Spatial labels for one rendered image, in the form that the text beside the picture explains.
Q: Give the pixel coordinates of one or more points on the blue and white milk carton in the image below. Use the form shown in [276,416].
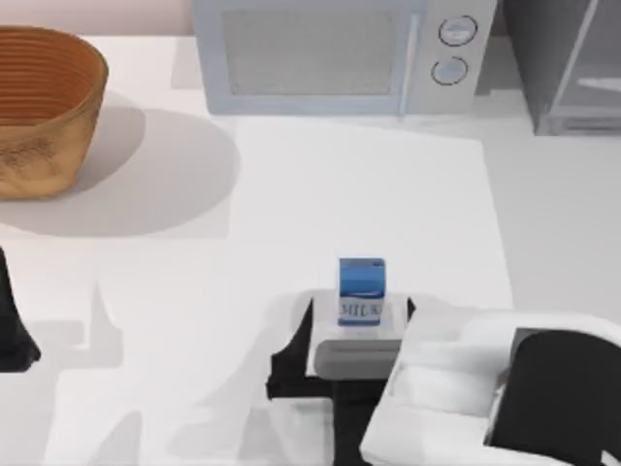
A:
[361,291]

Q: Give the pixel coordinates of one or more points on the round microwave knob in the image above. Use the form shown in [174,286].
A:
[449,71]
[458,30]

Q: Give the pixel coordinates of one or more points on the pale microwave oven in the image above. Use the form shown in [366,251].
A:
[480,58]

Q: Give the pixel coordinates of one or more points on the microwave oven door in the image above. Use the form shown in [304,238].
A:
[310,53]

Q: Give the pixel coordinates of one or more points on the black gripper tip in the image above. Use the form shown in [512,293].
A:
[12,330]

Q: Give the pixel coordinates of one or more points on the grey cabinet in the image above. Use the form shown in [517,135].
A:
[572,63]

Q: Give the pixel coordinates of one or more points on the woven brown basket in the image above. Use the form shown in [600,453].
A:
[43,121]

